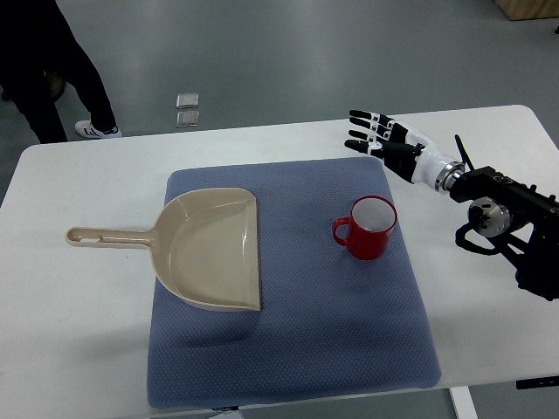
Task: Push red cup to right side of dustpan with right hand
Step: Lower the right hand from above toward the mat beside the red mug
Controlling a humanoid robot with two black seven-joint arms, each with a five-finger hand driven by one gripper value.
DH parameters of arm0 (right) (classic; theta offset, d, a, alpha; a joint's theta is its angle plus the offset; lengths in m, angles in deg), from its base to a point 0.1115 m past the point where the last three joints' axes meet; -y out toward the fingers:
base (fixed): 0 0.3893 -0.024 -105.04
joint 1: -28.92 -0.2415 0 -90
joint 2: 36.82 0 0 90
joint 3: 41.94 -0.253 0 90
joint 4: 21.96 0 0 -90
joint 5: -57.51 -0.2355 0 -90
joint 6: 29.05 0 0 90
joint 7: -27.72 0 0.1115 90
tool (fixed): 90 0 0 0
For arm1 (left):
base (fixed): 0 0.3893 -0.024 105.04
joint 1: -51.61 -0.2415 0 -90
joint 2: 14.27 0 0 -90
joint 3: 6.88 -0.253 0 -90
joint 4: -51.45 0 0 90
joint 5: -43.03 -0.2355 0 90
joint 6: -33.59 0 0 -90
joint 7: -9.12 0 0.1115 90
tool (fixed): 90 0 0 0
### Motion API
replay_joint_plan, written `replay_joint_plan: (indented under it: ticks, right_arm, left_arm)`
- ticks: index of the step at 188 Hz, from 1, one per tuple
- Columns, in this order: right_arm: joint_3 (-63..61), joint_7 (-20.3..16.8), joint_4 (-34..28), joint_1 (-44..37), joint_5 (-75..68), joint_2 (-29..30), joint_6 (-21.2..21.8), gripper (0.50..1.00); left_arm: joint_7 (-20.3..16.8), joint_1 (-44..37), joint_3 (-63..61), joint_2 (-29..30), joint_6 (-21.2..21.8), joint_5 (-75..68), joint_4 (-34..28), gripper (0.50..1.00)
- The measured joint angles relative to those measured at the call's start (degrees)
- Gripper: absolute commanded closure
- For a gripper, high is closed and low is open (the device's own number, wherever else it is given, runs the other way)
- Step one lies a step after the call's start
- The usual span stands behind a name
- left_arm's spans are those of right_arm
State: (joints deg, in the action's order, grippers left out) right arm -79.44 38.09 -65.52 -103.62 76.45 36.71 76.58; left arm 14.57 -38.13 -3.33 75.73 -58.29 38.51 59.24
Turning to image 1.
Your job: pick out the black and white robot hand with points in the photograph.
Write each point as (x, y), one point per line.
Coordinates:
(405, 150)

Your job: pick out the red mug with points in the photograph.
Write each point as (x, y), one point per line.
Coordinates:
(366, 231)

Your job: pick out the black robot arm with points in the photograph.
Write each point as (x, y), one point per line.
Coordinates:
(512, 219)

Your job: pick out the beige plastic dustpan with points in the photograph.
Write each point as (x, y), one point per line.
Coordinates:
(204, 248)

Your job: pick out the wooden box corner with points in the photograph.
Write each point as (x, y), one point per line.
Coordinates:
(517, 10)

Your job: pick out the blue textured mat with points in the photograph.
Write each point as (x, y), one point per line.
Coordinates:
(330, 324)

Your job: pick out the lower metal floor plate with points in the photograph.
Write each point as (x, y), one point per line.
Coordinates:
(187, 118)

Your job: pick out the metal floor plate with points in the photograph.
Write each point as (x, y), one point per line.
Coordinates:
(187, 118)
(187, 100)

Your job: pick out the upper metal floor plate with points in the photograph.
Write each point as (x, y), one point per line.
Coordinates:
(187, 100)

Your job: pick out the white table leg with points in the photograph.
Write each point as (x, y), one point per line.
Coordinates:
(462, 403)

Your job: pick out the black table control panel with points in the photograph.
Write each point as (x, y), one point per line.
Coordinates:
(534, 383)

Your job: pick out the white sneaker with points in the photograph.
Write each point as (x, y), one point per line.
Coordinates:
(85, 129)

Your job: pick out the person in black clothes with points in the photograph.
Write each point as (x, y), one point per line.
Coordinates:
(35, 37)

